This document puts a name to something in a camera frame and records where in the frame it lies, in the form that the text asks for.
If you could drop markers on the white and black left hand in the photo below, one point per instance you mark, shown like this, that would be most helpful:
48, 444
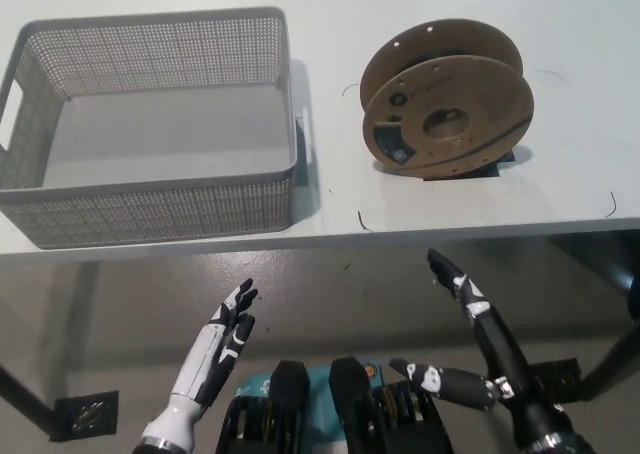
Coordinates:
210, 354

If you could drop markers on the black and teal robot body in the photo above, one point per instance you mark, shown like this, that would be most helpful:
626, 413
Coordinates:
345, 404

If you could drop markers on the grey perforated storage basket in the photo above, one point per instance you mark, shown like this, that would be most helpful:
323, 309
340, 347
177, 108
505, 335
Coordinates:
150, 124

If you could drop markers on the black table leg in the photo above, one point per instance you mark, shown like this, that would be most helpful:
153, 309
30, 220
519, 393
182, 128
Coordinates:
30, 399
612, 364

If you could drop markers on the black table frame brace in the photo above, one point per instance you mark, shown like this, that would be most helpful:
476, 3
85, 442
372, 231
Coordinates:
595, 261

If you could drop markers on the black tape patch on table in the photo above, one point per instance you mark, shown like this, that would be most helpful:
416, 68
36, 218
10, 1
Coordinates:
502, 166

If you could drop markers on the brown cardboard filament spool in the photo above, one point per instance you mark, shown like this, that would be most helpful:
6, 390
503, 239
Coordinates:
440, 124

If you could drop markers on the black and white right hand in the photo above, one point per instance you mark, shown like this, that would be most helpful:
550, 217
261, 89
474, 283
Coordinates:
505, 354

